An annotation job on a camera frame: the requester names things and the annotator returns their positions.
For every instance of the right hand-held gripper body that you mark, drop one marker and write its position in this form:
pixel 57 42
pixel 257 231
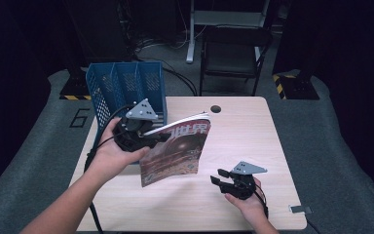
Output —
pixel 243 187

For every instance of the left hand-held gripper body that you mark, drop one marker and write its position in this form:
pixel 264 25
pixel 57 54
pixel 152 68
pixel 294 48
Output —
pixel 133 136

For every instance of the magazine with reddish cover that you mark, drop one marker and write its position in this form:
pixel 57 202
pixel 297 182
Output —
pixel 175 156

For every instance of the blue plastic file rack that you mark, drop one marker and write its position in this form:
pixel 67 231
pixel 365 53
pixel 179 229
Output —
pixel 123 84

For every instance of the person's right hand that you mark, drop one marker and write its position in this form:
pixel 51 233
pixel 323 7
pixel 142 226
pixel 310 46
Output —
pixel 251 208

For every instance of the person's left hand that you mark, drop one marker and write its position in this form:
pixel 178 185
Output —
pixel 110 159

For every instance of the black stand base yellow stripes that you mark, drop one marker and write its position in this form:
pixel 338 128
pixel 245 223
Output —
pixel 76 89
pixel 300 87

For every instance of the black folding chair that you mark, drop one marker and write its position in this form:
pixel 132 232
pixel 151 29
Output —
pixel 233 61

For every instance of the white metal desk frame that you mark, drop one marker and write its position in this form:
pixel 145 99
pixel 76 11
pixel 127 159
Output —
pixel 191 39

